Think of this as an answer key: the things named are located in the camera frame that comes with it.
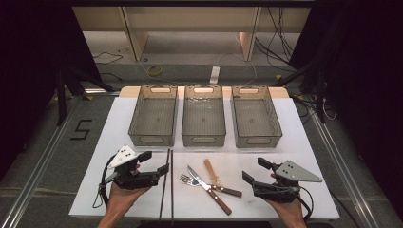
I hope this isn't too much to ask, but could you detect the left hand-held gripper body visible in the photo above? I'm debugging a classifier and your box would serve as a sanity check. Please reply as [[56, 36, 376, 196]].
[[106, 145, 161, 191]]

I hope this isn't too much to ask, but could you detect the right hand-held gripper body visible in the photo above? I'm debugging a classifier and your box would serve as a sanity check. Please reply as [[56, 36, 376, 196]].
[[252, 160, 323, 204]]

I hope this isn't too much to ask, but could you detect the wooden-handled steel fork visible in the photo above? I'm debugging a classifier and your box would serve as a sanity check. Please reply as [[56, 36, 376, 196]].
[[180, 173, 243, 198]]

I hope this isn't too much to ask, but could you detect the smoky clear plastic bin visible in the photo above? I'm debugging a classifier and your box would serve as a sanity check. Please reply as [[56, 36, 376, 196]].
[[230, 85, 283, 149], [181, 85, 227, 147], [127, 85, 179, 147]]

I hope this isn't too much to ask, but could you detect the wooden spoon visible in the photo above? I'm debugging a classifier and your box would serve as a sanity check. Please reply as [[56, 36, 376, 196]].
[[203, 159, 221, 186]]

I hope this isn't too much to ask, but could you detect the wooden-handled steel knife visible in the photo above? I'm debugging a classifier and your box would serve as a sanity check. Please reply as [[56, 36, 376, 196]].
[[187, 164, 233, 217]]

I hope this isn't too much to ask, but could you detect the person's left hand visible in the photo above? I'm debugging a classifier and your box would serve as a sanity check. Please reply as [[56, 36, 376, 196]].
[[106, 183, 151, 215]]

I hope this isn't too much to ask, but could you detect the person's right hand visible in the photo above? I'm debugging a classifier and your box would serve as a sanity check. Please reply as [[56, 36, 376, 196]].
[[265, 197, 307, 223]]

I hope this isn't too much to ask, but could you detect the white table cover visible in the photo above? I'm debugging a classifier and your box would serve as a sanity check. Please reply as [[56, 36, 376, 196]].
[[68, 96, 340, 221]]

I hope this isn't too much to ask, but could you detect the black metal stand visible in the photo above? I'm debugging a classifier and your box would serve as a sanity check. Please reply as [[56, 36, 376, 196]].
[[55, 63, 116, 126], [274, 60, 328, 124]]

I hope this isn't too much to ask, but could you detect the yellow tape roll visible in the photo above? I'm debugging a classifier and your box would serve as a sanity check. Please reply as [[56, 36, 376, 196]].
[[146, 65, 163, 77]]

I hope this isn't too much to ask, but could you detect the white power strip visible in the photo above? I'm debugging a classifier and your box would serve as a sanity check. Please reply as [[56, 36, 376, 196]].
[[209, 66, 221, 86]]

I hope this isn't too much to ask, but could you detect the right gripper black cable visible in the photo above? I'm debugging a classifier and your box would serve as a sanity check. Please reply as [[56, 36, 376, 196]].
[[294, 186, 315, 221]]

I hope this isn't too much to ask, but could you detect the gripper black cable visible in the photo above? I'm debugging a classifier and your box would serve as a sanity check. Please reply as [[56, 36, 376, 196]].
[[92, 153, 118, 209], [294, 186, 315, 221]]

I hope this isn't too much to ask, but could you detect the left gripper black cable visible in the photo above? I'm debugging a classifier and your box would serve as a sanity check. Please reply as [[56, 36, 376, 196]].
[[92, 153, 118, 209]]

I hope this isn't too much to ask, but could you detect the aluminium floor rail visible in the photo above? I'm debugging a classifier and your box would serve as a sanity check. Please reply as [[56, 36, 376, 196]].
[[310, 110, 381, 228], [0, 94, 84, 228]]

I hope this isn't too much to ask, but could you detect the white power cable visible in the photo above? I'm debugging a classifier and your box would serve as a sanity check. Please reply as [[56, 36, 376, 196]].
[[218, 51, 259, 86]]

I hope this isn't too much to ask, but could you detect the thin black floor cable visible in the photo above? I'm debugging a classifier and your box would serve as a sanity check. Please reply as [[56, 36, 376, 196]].
[[92, 51, 124, 65]]

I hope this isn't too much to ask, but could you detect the black cable bundle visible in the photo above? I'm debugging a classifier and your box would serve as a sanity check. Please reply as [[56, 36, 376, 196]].
[[255, 6, 297, 66]]

